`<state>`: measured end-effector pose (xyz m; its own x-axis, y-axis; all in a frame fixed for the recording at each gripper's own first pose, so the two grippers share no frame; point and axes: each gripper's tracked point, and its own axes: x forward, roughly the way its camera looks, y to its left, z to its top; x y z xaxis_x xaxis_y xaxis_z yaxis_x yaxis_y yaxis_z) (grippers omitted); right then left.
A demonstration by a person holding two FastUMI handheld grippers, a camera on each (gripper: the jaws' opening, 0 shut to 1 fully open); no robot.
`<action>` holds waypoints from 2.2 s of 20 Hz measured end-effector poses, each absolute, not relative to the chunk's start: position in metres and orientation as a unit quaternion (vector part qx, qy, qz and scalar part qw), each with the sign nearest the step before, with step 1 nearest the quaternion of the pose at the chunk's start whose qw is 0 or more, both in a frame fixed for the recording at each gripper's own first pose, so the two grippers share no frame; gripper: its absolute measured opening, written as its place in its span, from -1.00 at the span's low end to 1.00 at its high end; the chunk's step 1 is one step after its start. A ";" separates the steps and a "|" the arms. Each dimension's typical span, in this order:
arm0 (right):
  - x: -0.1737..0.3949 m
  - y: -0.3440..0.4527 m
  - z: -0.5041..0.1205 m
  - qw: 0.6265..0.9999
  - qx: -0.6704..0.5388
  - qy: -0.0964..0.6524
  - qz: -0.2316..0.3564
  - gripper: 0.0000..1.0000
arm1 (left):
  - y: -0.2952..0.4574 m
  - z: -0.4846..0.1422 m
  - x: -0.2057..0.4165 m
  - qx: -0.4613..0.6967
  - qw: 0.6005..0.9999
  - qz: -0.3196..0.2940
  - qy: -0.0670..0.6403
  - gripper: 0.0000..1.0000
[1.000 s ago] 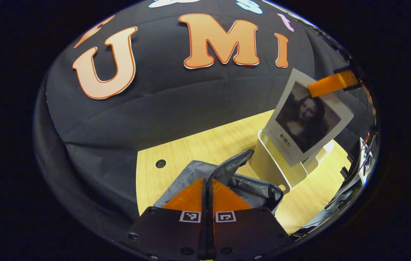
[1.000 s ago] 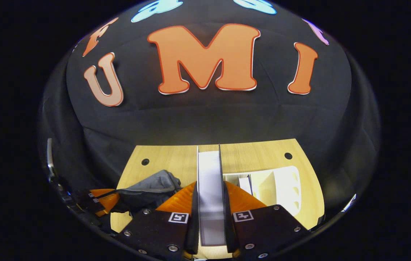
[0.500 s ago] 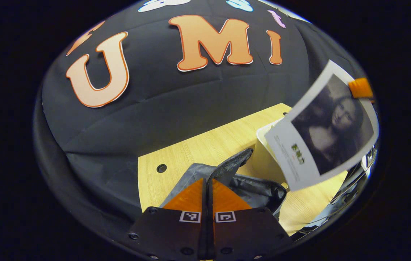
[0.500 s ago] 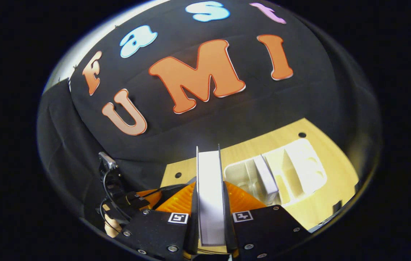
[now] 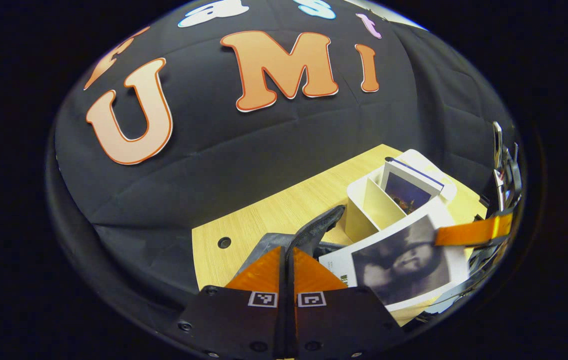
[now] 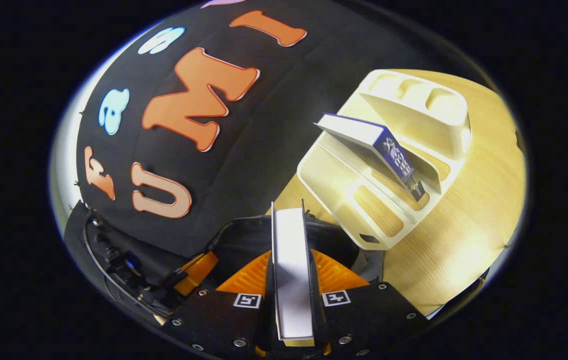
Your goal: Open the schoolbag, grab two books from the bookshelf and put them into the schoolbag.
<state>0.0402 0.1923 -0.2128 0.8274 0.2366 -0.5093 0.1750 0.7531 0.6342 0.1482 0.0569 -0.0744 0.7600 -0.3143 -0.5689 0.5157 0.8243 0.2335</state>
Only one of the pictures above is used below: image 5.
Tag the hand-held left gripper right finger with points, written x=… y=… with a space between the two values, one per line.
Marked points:
x=339 y=325

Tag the grey fabric schoolbag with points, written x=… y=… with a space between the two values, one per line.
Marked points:
x=316 y=227

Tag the grey portrait cover book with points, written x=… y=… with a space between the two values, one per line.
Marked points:
x=399 y=265

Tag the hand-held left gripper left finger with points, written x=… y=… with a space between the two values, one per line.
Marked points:
x=243 y=325

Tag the white plastic bookshelf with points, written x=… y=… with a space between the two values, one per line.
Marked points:
x=369 y=210

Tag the black backdrop cloth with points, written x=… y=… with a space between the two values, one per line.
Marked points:
x=238 y=150

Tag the blue cover book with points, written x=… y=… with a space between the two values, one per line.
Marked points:
x=409 y=192

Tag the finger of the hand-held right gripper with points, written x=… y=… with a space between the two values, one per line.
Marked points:
x=474 y=231

